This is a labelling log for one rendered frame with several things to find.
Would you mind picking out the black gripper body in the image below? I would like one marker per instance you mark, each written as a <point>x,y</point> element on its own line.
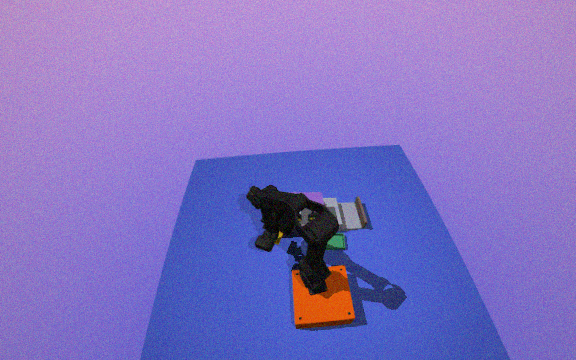
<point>266,242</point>

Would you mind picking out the grey ramp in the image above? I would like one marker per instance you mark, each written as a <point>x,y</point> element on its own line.
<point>349,215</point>

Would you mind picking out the green tray floor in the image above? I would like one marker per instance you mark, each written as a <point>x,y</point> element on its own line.
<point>335,241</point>

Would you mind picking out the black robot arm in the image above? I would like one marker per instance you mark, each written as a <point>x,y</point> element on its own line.
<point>313,269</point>

